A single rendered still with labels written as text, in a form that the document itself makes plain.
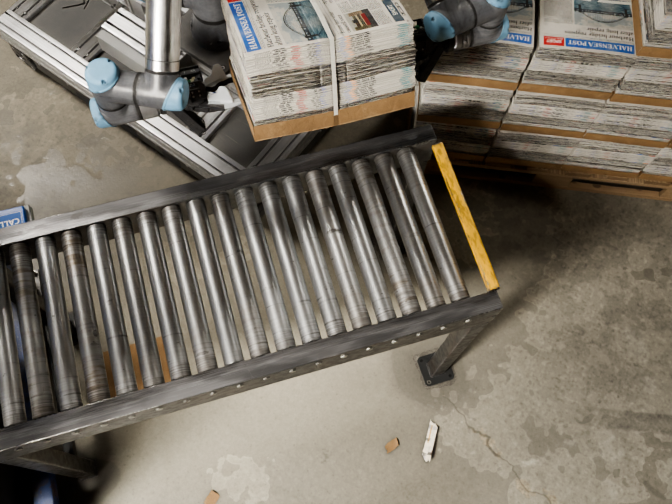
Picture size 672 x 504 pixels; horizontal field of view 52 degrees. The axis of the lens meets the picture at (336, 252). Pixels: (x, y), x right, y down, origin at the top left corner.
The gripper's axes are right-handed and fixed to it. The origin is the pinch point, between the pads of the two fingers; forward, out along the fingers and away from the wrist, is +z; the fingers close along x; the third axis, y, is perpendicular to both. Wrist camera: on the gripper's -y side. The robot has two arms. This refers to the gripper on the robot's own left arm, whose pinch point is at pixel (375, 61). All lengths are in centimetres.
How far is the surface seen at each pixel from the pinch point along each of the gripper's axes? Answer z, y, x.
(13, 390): 105, -35, 43
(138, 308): 73, -31, 33
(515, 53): -46, -16, -11
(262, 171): 34.5, -21.0, 6.5
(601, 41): -70, -14, -4
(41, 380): 98, -35, 43
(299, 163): 24.4, -21.2, 6.8
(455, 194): -12.0, -26.6, 27.2
